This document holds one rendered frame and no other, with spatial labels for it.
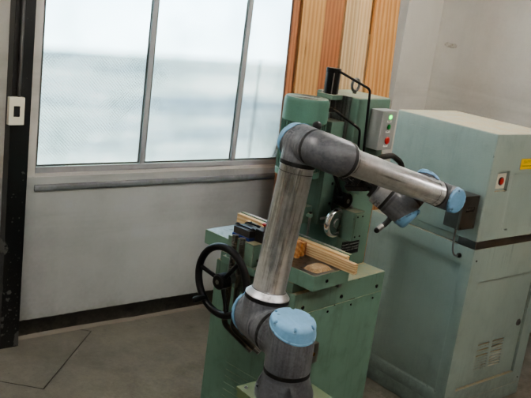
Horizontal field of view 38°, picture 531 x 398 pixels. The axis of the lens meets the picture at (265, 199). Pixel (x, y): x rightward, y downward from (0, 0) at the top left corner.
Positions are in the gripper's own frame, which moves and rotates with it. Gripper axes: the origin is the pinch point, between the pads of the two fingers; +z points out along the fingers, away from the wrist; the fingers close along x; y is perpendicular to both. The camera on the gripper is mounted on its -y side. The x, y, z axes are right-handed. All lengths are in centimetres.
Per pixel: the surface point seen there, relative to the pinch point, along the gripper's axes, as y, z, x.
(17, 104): -83, 128, 39
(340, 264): -22.9, -28.3, 19.8
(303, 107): -1.4, 20.6, -8.9
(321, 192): -28.2, -4.7, -1.0
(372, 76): -154, 28, -153
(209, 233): -54, 19, 34
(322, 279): -19.9, -27.1, 30.7
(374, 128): -15.7, -3.7, -31.9
